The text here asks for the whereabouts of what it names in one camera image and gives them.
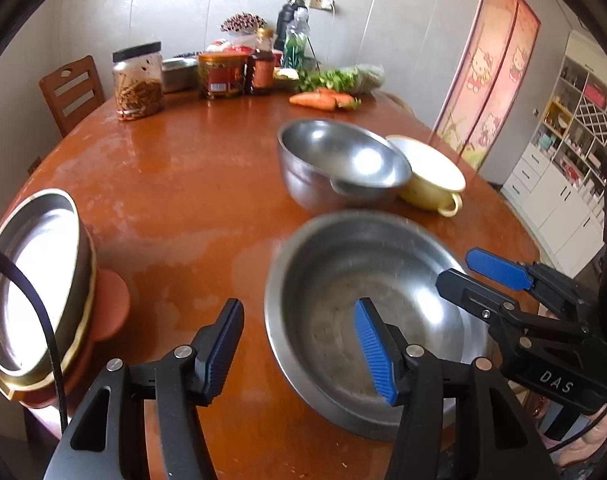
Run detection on small steel container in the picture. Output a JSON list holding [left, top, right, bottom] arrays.
[[161, 56, 202, 94]]

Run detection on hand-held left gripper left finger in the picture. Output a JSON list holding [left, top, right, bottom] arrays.
[[44, 297, 245, 480]]

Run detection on yellow bowl with handles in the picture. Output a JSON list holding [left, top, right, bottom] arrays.
[[386, 134, 467, 217]]

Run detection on large steel basin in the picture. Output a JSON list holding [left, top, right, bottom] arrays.
[[264, 211, 494, 443]]

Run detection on dark sauce bottle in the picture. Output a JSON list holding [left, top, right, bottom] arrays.
[[251, 27, 277, 96]]

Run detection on red tissue box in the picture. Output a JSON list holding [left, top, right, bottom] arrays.
[[206, 35, 257, 56]]

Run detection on clear plastic bottle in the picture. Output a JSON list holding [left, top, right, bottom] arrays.
[[282, 7, 311, 71]]

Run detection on slatted wooden chair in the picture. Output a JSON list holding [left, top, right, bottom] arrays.
[[38, 55, 106, 138]]

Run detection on pink cartoon door curtain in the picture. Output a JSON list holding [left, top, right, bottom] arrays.
[[432, 0, 541, 173]]

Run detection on black thermos bottle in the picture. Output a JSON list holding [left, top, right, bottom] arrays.
[[275, 0, 308, 53]]

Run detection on red label jar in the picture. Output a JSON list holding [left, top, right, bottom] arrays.
[[198, 52, 248, 100]]

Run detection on plastic bag of vegetables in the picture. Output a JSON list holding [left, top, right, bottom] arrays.
[[353, 63, 387, 93]]

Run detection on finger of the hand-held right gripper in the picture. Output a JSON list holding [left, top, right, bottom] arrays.
[[436, 268, 589, 341], [466, 247, 604, 321]]

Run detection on white cabinet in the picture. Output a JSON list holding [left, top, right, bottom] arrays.
[[501, 30, 607, 273]]

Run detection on yellow shell-shaped plate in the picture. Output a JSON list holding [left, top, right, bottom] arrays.
[[0, 195, 100, 403]]

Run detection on person's right hand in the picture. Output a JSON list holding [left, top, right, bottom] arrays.
[[526, 392, 607, 466]]

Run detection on clear jar with black lid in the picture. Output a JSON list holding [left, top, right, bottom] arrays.
[[112, 41, 166, 122]]

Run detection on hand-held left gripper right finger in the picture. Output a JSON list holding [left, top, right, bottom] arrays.
[[353, 297, 557, 480]]

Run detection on medium steel bowl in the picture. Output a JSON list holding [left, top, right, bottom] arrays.
[[277, 120, 413, 212]]

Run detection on round steel pan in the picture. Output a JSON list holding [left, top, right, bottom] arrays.
[[0, 188, 97, 391]]

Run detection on orange plastic plate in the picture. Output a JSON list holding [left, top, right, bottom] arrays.
[[21, 270, 131, 411]]

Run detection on green leafy vegetables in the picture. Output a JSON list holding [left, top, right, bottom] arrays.
[[298, 67, 359, 93]]

